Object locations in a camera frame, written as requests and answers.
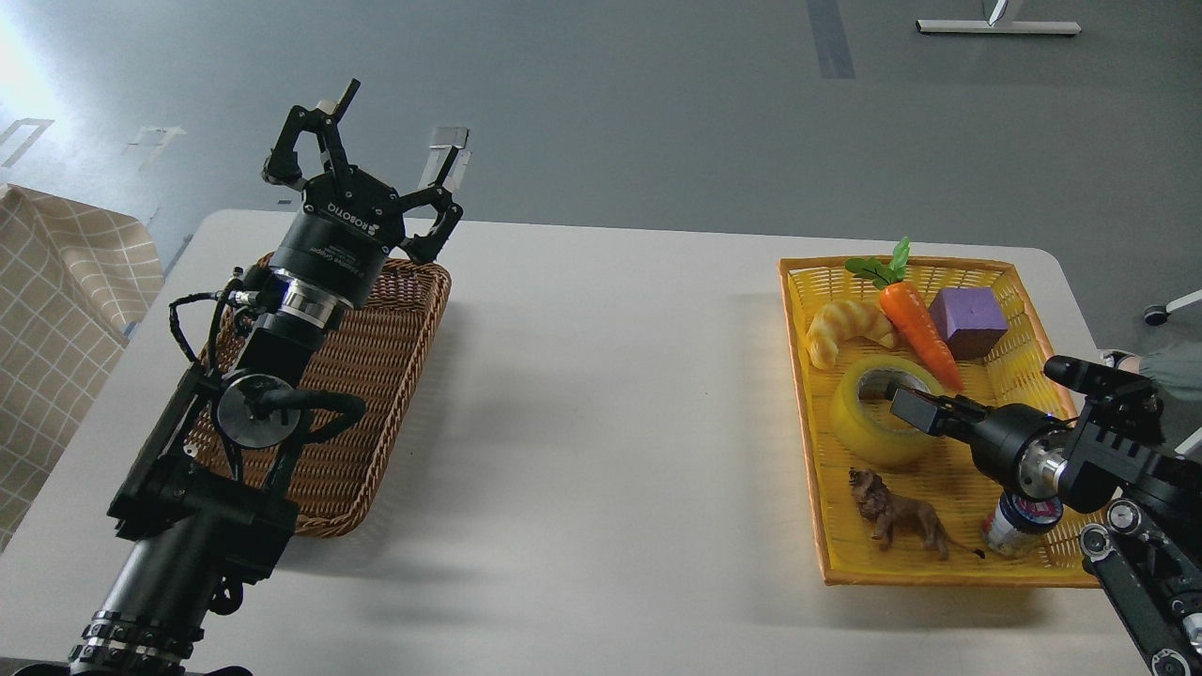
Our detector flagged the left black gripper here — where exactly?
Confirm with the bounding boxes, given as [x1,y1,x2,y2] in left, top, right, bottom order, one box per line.
[262,79,464,312]

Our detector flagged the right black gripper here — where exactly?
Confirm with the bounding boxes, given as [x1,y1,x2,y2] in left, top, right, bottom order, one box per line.
[889,386,1057,496]

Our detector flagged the yellow tape roll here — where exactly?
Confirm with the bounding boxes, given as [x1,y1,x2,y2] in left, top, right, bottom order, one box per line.
[829,356,945,469]

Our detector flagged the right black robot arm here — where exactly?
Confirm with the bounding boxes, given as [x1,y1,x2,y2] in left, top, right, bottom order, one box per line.
[885,356,1201,675]

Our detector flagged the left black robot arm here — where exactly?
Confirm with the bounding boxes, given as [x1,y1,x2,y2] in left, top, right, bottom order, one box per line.
[19,81,470,675]

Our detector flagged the purple cube block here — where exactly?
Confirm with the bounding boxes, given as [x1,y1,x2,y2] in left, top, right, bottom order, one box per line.
[929,287,1008,361]

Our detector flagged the toy lion figure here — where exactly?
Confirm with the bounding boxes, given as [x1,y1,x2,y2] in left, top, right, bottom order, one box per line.
[847,468,986,561]

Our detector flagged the yellow plastic basket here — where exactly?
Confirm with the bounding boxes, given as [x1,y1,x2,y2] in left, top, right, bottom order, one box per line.
[778,255,1100,588]

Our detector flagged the small jar dark lid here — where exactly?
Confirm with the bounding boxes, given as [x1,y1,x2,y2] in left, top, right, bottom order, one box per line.
[980,490,1064,561]

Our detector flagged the toy carrot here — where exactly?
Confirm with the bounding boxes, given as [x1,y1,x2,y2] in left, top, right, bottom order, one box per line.
[844,237,964,393]

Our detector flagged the brown wicker basket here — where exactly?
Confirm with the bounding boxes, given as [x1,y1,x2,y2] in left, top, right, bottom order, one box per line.
[183,250,453,538]

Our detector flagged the toy croissant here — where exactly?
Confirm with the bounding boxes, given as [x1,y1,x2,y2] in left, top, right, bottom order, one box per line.
[807,300,899,370]

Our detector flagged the office chair base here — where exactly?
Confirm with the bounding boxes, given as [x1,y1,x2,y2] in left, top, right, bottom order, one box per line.
[1143,287,1202,327]

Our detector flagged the person leg grey trousers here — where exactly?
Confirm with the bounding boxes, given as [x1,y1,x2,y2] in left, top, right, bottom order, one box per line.
[1099,340,1201,403]

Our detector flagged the beige checkered cloth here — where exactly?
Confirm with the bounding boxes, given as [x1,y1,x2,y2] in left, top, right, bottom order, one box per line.
[1,184,163,544]

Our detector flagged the white metal stand base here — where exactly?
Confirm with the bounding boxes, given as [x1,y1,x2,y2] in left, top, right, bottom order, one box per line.
[915,1,1082,36]

